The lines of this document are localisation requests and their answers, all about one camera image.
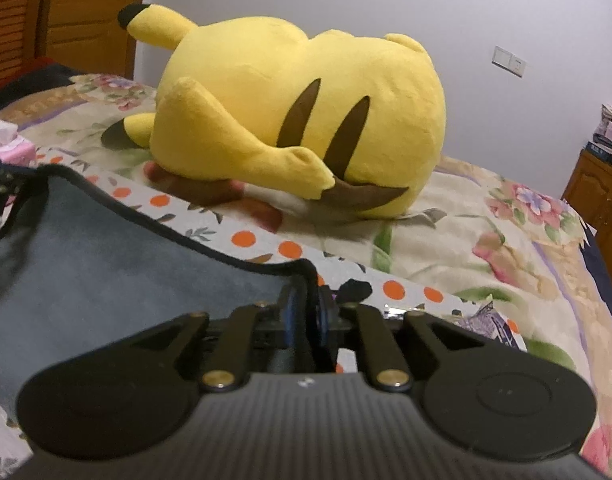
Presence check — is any white orange-dotted cloth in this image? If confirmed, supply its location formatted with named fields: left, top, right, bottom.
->
left=48, top=159, right=492, bottom=323

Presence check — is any floral bed sheet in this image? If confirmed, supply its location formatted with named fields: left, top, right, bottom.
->
left=0, top=72, right=612, bottom=476

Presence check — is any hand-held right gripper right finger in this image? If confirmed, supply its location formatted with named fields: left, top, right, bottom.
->
left=315, top=287, right=488, bottom=392

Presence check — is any wooden cabinet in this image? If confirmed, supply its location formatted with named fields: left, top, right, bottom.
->
left=561, top=147, right=612, bottom=267

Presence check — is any grey-blue towel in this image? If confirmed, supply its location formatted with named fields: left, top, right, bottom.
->
left=0, top=162, right=319, bottom=413

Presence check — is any dark patterned cloth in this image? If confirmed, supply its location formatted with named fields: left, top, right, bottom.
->
left=0, top=152, right=41, bottom=223

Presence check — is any pink tissue pack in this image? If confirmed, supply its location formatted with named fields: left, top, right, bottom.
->
left=0, top=116, right=37, bottom=167

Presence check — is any yellow plush toy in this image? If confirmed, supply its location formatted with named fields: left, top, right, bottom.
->
left=102, top=2, right=447, bottom=221

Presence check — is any white wall switch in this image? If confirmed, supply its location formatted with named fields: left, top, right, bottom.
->
left=491, top=45, right=527, bottom=79

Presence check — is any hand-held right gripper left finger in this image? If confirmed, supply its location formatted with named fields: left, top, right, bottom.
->
left=128, top=284, right=313, bottom=394

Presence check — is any blue-white printed packet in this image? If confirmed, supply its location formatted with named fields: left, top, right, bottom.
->
left=458, top=302, right=529, bottom=353

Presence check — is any stack of magazines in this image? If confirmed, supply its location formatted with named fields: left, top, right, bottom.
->
left=586, top=103, right=612, bottom=172

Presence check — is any dark blanket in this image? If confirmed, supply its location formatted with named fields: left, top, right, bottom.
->
left=0, top=57, right=89, bottom=113

